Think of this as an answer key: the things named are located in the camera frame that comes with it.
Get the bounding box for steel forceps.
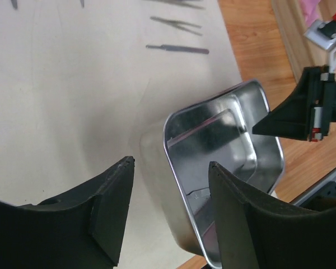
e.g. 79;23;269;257
154;0;205;10
150;16;202;36

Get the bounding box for steel surgical scissors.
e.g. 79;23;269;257
11;0;18;10

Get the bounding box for steel scalpel handle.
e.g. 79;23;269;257
146;44;209;55
186;188;210;200

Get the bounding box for wooden tray frame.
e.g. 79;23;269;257
272;0;327;80

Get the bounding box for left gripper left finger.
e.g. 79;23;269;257
0;156;135;268

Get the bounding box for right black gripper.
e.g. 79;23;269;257
252;66;336;141

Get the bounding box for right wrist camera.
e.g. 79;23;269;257
303;19;336;76

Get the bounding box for stainless steel tray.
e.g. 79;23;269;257
140;80;284;268

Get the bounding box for pink t-shirt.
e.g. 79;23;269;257
299;0;320;27

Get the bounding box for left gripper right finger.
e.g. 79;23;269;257
208;162;336;268

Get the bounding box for beige cloth wrap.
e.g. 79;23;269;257
0;0;244;269

